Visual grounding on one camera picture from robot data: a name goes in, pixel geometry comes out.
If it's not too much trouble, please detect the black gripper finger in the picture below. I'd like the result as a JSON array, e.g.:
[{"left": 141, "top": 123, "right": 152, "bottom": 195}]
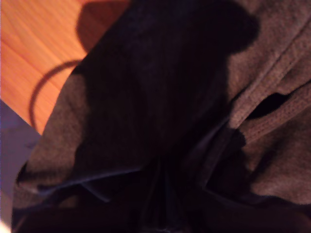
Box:
[
  {"left": 14, "top": 206, "right": 146, "bottom": 233},
  {"left": 184, "top": 201, "right": 311, "bottom": 233}
]

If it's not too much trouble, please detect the dark grey underwear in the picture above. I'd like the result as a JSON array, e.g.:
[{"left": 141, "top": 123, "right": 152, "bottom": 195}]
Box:
[{"left": 11, "top": 0, "right": 311, "bottom": 233}]

